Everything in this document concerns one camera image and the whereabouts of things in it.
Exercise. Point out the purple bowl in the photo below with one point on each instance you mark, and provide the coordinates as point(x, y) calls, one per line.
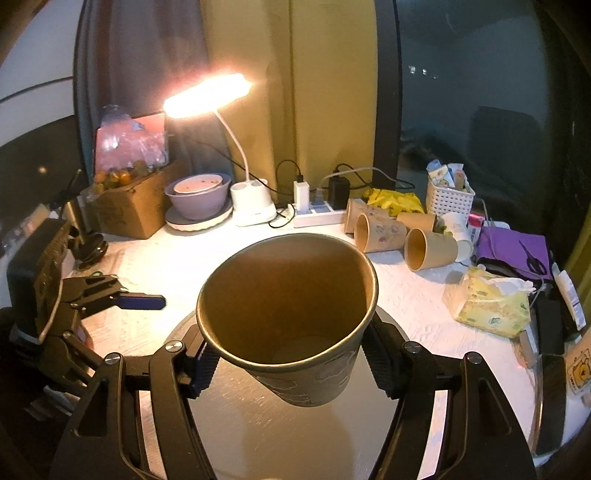
point(198, 198)

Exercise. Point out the white paper cup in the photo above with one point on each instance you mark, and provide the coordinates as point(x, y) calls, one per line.
point(457, 228)

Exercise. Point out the white tube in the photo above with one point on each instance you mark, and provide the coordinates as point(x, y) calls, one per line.
point(569, 295)

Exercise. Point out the black charger plug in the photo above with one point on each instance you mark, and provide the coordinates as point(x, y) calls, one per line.
point(339, 191)

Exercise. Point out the purple cloth pouch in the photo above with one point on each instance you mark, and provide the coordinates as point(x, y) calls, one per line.
point(501, 247)

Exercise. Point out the white charger plug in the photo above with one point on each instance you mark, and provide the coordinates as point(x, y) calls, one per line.
point(301, 194)

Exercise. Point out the white power strip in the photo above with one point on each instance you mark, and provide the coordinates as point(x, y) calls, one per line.
point(323, 217)

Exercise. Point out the white desk lamp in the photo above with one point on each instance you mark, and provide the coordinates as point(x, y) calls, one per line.
point(249, 203)

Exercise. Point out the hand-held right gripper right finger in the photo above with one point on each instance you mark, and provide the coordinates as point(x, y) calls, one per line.
point(377, 364)

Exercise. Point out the yellow snack packet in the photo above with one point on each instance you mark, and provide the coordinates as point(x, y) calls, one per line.
point(397, 201)

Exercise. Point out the brown paper cup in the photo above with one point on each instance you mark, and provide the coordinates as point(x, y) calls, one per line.
point(383, 233)
point(418, 221)
point(358, 212)
point(436, 251)
point(286, 295)

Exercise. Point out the yellow tissue pack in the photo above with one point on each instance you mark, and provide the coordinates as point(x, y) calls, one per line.
point(489, 309)

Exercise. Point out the metal flask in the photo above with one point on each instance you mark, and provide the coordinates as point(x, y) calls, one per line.
point(74, 217)

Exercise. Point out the black flat case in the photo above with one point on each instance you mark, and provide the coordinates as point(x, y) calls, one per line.
point(551, 323)

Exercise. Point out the black round lid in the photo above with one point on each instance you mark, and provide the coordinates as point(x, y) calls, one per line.
point(90, 251)

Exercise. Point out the pink plastic bag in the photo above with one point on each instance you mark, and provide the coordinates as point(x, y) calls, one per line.
point(124, 143)

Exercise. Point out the white fluted plate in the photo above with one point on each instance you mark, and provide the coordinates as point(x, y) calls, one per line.
point(198, 224)

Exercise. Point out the white plastic basket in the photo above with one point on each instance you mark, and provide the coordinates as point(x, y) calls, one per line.
point(450, 201)

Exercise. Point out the grey curtain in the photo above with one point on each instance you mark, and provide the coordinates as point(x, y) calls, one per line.
point(134, 60)

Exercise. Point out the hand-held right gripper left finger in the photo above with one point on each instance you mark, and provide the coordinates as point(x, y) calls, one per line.
point(202, 369)

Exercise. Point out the pink small box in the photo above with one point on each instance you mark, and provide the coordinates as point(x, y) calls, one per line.
point(476, 226)

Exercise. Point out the cardboard box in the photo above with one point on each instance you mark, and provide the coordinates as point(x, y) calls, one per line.
point(134, 207)

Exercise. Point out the black scissors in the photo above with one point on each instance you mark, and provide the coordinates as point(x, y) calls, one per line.
point(534, 261)

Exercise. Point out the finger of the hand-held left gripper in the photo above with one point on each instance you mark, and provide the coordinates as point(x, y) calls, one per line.
point(69, 350)
point(138, 302)

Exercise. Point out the round grey metal tray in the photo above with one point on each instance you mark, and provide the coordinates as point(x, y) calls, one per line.
point(240, 406)

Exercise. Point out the yellow cartoon card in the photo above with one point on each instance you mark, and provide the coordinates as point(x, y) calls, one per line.
point(581, 374)

